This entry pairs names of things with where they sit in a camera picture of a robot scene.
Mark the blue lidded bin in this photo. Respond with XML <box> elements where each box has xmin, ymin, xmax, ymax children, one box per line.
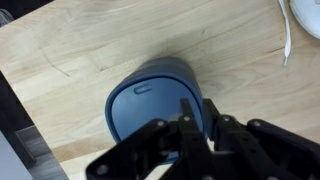
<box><xmin>104</xmin><ymin>56</ymin><xmax>205</xmax><ymax>164</ymax></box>

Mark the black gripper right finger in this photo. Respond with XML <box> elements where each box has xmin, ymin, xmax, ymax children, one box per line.
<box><xmin>202</xmin><ymin>98</ymin><xmax>320</xmax><ymax>180</ymax></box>

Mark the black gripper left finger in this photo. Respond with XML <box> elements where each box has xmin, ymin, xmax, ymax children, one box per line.
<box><xmin>85</xmin><ymin>98</ymin><xmax>215</xmax><ymax>180</ymax></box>

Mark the white red sneaker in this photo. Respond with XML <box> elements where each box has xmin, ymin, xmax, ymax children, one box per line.
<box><xmin>277</xmin><ymin>0</ymin><xmax>320</xmax><ymax>67</ymax></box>

